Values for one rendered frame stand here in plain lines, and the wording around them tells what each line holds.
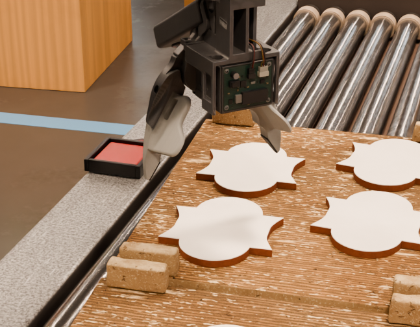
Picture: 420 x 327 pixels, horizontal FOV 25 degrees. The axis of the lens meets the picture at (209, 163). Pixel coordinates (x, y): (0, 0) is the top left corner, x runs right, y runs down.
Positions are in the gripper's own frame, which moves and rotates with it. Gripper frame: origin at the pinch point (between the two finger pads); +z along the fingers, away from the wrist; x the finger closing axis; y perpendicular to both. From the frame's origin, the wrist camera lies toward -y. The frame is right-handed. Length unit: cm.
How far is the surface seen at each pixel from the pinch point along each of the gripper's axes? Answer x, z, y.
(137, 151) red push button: 1.9, 8.5, -24.0
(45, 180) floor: 43, 101, -207
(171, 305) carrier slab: -9.9, 7.9, 11.1
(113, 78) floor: 102, 101, -292
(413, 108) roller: 45, 9, -22
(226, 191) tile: 5.5, 7.3, -6.7
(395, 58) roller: 56, 9, -41
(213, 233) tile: -0.7, 7.0, 2.0
